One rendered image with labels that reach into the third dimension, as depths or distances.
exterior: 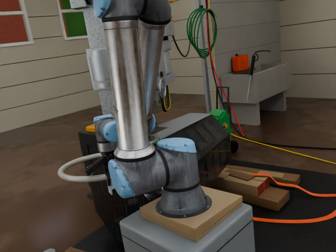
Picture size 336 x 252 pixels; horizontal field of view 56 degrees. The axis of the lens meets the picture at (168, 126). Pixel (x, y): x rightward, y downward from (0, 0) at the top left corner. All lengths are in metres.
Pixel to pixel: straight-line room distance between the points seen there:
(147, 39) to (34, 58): 7.39
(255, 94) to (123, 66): 4.18
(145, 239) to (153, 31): 0.76
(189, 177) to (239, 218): 0.26
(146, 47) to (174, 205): 0.60
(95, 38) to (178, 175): 2.23
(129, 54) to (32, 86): 7.43
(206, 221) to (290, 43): 6.20
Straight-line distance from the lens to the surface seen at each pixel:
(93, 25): 3.20
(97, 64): 3.13
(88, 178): 1.56
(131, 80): 1.03
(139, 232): 1.28
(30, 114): 8.41
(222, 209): 1.25
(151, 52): 1.16
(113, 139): 1.33
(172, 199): 1.23
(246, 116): 5.39
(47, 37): 8.70
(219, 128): 2.86
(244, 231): 1.35
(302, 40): 7.05
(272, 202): 2.90
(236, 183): 3.01
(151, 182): 1.13
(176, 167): 1.16
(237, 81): 5.17
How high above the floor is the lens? 1.54
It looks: 15 degrees down
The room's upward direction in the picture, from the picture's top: 8 degrees counter-clockwise
